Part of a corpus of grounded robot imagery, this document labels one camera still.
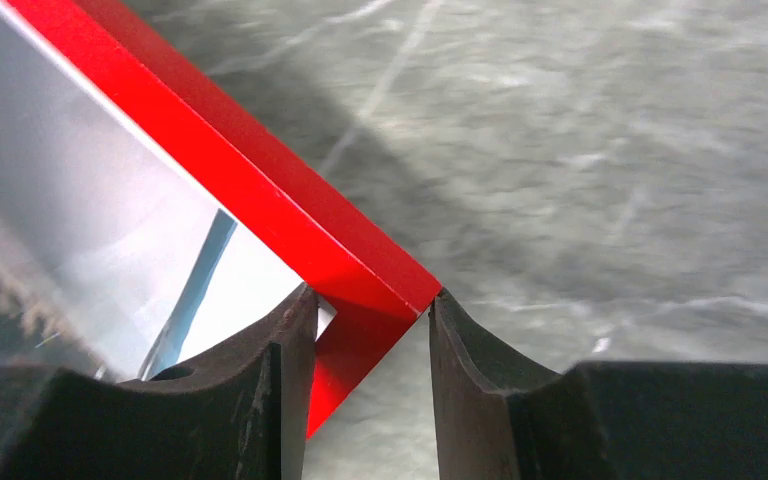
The orange wooden picture frame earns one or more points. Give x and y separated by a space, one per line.
376 288

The clear acrylic sheet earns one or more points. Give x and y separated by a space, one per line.
113 261

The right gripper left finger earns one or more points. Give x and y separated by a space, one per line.
238 410

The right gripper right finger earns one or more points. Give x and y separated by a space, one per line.
500 415

